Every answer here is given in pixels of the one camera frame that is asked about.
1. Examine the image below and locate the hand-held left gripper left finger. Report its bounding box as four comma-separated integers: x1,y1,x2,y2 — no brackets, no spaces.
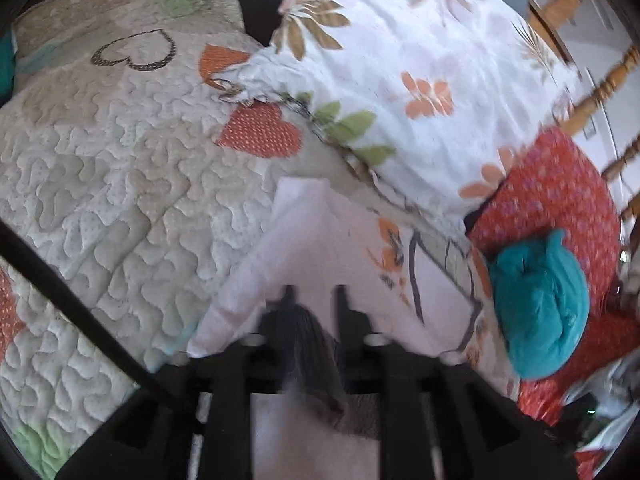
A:
55,284,302,480

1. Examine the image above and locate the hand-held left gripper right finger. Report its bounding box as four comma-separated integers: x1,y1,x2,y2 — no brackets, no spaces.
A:
334,284,576,480

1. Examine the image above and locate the white printed small garment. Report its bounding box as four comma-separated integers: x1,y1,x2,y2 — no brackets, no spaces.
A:
187,177,523,480

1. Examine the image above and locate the teal rolled cloth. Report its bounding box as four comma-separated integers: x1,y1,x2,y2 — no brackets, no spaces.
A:
487,229,591,381

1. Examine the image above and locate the quilted heart-pattern bedspread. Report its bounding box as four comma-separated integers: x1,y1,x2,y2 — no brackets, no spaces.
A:
0,0,481,480

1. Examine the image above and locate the red patterned pillow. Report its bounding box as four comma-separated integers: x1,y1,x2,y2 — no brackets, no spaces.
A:
465,127,627,480

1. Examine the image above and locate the white floral pillow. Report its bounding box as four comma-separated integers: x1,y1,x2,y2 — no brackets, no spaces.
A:
220,0,587,222

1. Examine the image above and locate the white and grey crumpled cloth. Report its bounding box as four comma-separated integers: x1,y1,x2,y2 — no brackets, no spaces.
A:
564,350,638,458

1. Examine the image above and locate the teal fabric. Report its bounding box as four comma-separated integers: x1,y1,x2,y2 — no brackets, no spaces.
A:
0,30,19,107

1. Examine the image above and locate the black cable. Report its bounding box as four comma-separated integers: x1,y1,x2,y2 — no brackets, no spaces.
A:
0,221,203,423

